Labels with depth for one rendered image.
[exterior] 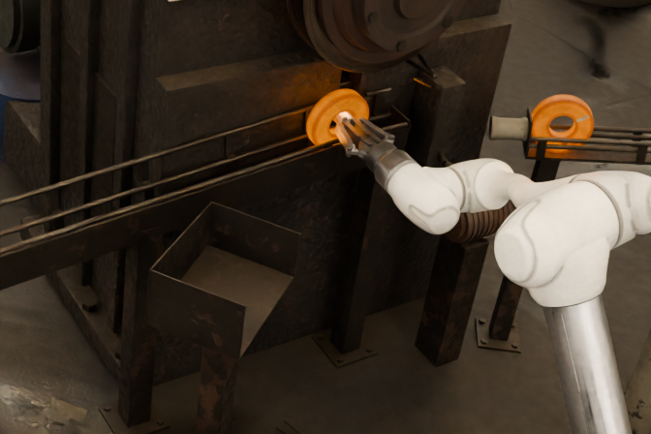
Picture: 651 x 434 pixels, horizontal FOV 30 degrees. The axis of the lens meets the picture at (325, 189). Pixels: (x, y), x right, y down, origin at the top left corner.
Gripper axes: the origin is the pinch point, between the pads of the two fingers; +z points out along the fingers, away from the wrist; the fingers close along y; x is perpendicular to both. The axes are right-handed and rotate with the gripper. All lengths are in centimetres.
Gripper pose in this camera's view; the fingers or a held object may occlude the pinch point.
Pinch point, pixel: (339, 114)
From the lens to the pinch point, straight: 277.7
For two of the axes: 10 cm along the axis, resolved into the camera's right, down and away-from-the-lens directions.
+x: 1.5, -7.9, -6.0
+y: 8.3, -2.2, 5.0
